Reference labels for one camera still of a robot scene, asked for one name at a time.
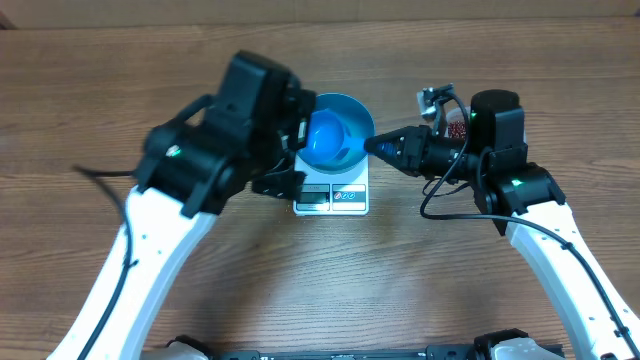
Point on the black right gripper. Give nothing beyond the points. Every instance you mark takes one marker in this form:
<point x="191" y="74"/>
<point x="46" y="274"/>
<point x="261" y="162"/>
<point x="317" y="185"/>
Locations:
<point x="417" y="146"/>

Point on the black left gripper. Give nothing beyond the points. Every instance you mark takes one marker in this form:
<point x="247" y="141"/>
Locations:
<point x="296" y="114"/>

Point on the blue plastic measuring scoop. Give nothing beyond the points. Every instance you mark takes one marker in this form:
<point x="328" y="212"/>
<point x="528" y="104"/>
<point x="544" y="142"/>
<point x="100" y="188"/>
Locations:
<point x="328" y="138"/>

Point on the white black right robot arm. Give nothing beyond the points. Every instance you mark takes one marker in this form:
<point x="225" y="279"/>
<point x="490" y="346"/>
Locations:
<point x="482" y="146"/>

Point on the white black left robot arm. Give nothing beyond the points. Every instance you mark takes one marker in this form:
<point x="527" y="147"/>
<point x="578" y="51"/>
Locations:
<point x="245" y="135"/>

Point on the teal metal bowl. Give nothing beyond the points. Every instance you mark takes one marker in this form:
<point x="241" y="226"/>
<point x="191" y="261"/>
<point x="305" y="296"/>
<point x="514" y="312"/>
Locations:
<point x="357" y="119"/>

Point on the white digital kitchen scale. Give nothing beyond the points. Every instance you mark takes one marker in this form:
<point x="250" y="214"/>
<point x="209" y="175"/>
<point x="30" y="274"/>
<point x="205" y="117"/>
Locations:
<point x="342" y="193"/>

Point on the red beans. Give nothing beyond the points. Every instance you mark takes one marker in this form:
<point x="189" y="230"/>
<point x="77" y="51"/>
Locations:
<point x="456" y="129"/>

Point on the clear plastic bean container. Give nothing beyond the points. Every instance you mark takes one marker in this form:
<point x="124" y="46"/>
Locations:
<point x="452" y="115"/>

